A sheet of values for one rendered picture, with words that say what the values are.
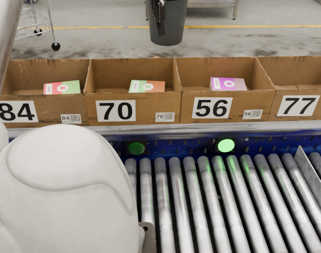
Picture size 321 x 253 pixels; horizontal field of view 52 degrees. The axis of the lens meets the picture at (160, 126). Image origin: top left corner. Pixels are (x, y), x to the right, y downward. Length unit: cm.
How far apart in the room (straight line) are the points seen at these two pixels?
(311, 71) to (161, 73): 75
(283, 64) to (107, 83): 87
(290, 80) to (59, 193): 158
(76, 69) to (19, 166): 128
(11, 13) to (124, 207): 35
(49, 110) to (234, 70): 88
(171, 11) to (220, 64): 233
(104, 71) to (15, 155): 126
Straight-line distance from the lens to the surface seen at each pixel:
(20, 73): 168
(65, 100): 136
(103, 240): 37
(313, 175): 148
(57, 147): 37
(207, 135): 141
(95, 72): 161
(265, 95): 143
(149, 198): 131
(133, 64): 158
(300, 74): 181
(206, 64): 162
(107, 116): 138
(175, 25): 400
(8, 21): 57
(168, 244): 120
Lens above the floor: 178
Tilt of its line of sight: 40 degrees down
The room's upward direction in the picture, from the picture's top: 2 degrees clockwise
